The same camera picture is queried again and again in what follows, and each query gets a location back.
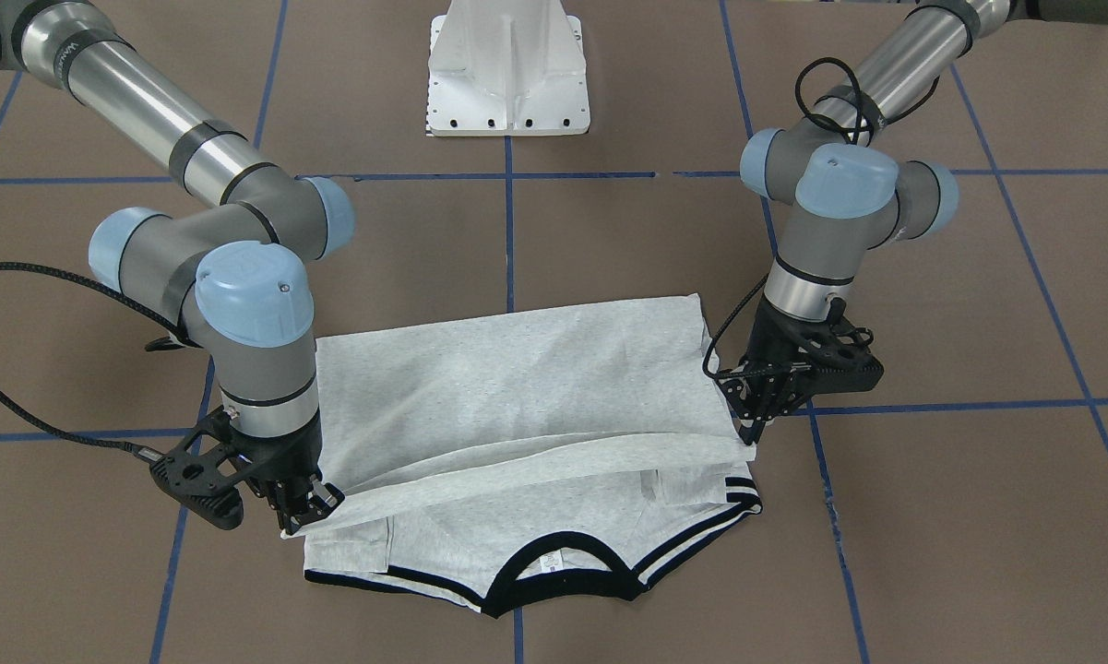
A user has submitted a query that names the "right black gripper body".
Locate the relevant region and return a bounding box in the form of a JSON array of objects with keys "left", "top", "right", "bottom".
[{"left": 232, "top": 420, "right": 324, "bottom": 517}]

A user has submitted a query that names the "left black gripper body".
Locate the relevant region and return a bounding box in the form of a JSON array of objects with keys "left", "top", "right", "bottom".
[{"left": 725, "top": 300, "right": 840, "bottom": 425}]

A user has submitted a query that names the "grey cartoon print t-shirt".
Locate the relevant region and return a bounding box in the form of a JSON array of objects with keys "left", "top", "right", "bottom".
[{"left": 301, "top": 295, "right": 763, "bottom": 617}]

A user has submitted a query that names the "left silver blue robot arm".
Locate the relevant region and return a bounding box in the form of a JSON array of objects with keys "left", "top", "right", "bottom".
[{"left": 714, "top": 1, "right": 1012, "bottom": 445}]

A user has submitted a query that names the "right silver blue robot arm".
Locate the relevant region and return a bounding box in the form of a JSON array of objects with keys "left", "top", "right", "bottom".
[{"left": 0, "top": 1, "right": 355, "bottom": 537}]

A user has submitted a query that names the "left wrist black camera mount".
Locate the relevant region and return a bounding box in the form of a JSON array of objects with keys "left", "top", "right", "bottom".
[{"left": 796, "top": 318, "right": 884, "bottom": 395}]

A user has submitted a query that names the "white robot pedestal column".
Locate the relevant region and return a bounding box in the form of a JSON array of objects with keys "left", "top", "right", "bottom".
[{"left": 424, "top": 1, "right": 591, "bottom": 137}]

